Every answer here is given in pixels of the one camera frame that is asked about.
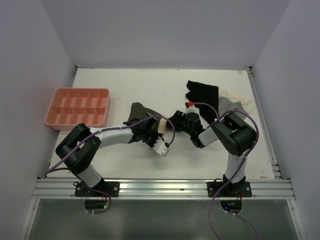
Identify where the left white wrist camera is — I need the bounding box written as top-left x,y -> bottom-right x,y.
152,138 -> 170,157

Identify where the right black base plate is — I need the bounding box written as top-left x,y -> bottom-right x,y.
206,177 -> 253,198

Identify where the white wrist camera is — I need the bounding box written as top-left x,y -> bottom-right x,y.
152,138 -> 170,157
184,101 -> 197,115

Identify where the aluminium mounting rail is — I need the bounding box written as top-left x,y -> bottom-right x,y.
32,178 -> 295,200

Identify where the black underwear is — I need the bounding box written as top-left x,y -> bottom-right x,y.
185,80 -> 219,124

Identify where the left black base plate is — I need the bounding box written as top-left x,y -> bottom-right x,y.
73,181 -> 120,198

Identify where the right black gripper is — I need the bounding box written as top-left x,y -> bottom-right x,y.
163,110 -> 194,137

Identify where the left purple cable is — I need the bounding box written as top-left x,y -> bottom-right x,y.
43,115 -> 176,215

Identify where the pink compartment tray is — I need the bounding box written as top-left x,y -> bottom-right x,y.
44,88 -> 111,131

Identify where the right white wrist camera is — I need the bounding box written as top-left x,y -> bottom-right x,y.
184,101 -> 197,115

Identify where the grey underwear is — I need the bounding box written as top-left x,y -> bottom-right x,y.
218,97 -> 253,116

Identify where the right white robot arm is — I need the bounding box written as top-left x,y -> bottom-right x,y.
169,110 -> 259,197

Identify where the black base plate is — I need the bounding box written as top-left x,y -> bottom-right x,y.
206,177 -> 253,198
73,181 -> 120,198

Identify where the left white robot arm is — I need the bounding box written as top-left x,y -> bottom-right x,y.
55,118 -> 169,197

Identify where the cream underwear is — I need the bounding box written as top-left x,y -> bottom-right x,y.
218,88 -> 256,111

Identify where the olive underwear beige waistband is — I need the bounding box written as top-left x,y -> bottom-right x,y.
128,102 -> 167,135

